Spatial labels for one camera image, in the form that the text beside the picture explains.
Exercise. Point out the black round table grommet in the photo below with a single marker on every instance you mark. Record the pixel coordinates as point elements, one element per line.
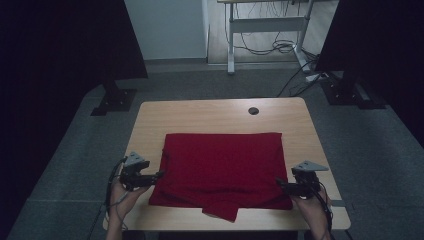
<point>253,111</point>

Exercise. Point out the black curtain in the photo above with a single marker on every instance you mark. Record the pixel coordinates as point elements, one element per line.
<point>60,50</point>
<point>383,43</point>

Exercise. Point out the black stand base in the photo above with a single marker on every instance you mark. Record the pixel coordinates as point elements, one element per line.
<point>350,93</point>
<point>115,100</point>

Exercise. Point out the white power strip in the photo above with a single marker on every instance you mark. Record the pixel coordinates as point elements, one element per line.
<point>315,77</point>

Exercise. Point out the red printed t-shirt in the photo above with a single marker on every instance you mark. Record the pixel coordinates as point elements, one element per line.
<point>223,166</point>

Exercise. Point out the person's left hand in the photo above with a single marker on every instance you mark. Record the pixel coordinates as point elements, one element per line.
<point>125,200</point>

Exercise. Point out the white desk frame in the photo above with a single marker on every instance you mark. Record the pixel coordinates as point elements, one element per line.
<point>266,25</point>

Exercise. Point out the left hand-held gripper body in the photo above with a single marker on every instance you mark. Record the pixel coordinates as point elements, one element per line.
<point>133,175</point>

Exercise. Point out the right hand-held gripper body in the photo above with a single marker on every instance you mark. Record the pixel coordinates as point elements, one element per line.
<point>305,183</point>

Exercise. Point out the person's right hand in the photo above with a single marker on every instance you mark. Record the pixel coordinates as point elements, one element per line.
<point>311,208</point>

